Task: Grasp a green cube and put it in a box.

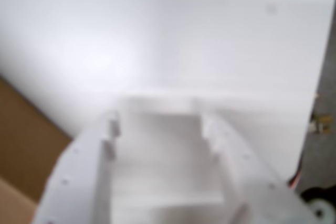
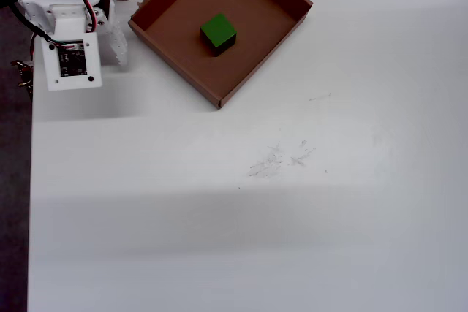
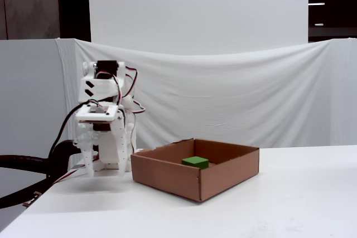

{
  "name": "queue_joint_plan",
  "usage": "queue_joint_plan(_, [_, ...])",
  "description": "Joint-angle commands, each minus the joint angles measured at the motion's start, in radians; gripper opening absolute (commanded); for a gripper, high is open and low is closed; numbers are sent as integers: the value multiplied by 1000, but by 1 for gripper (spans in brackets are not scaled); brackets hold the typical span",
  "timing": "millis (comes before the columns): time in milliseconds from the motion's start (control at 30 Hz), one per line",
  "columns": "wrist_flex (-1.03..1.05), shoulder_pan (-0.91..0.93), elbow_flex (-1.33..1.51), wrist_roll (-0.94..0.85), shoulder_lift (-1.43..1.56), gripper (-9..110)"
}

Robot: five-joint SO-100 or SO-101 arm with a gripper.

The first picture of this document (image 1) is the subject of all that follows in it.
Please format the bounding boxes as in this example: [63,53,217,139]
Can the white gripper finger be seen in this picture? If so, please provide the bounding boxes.
[201,111,316,224]
[33,111,121,224]

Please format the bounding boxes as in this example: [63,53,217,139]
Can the brown cardboard box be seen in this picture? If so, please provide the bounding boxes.
[0,74,73,224]

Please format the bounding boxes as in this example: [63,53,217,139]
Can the base servo wire bundle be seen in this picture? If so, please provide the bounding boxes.
[287,174,302,190]

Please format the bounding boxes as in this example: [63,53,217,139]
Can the black thick hose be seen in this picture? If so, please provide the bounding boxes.
[300,186,336,205]

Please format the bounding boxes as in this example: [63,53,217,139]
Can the small brown cable connector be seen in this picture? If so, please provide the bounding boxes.
[309,92,334,134]

